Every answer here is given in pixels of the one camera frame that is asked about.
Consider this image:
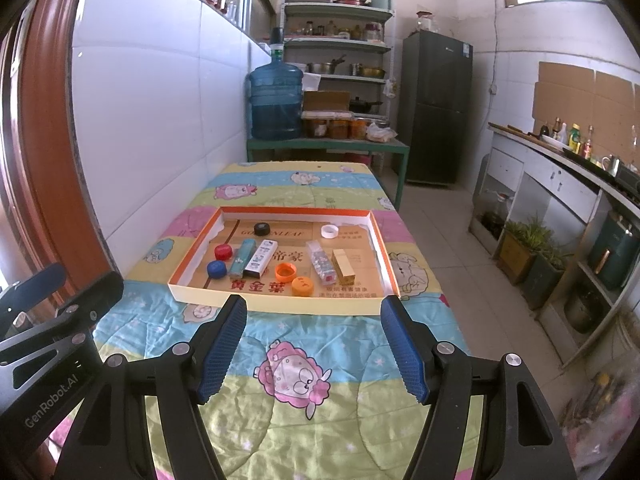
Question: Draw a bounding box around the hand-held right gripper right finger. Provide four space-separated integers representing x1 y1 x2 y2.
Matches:
380 295 576 480

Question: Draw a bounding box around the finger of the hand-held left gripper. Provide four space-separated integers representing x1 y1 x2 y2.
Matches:
54 271 126 337
0 262 68 342

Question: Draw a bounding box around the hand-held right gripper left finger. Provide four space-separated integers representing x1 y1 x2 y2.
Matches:
55 293 249 480

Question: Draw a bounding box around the shallow orange-rimmed cardboard box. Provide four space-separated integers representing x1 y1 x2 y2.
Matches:
167 205 402 317

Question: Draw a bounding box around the teal lighter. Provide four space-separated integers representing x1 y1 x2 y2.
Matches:
230 239 256 280

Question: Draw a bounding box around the white cartoon printed lighter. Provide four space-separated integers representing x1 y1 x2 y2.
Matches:
243 239 278 277

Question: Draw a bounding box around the small gold box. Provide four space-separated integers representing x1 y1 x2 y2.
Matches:
332 249 357 283

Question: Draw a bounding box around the clear plastic packet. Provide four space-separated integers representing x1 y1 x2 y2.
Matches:
306 241 337 285

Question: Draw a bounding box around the cartoon sheep printed blanket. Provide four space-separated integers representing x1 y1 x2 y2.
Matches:
47 160 471 480

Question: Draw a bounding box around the gold printed cardboard sheet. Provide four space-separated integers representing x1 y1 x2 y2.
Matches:
207 217 386 297

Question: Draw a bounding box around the potted plant brown planter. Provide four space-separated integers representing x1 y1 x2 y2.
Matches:
497 217 551 286

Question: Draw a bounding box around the red-brown wooden door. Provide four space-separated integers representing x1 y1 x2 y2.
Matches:
0 0 126 301

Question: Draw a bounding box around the potted plant dark planter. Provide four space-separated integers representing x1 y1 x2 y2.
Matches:
522 245 571 311

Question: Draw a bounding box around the dark cooking pot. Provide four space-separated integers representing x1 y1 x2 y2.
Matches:
565 285 606 333

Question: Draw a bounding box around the clear plastic bag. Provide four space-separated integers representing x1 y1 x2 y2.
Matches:
366 122 398 142

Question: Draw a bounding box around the green table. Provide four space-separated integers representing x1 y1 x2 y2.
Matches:
246 137 411 211

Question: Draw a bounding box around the dark green kitchen appliance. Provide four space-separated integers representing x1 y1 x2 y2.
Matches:
587 210 638 288

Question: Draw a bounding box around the grey kitchen counter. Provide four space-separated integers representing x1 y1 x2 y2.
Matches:
470 122 640 366

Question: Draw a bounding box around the dark refrigerator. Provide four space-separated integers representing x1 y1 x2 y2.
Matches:
400 30 474 188

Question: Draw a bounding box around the blue water jug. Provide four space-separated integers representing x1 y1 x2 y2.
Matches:
246 27 304 142

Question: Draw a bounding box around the brown cardboard box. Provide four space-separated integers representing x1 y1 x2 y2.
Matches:
303 90 351 112

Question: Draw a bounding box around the black gas stove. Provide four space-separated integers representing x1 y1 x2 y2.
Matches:
615 162 640 193

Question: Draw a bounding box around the steel pot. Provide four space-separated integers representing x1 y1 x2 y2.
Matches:
306 57 347 75

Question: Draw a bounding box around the white shelf rack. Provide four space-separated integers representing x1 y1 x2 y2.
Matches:
282 0 396 131

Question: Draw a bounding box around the cardboard wall panel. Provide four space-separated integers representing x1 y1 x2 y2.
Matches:
532 61 597 133
595 71 636 136

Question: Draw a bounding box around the wall cable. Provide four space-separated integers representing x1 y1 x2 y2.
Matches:
489 0 502 93

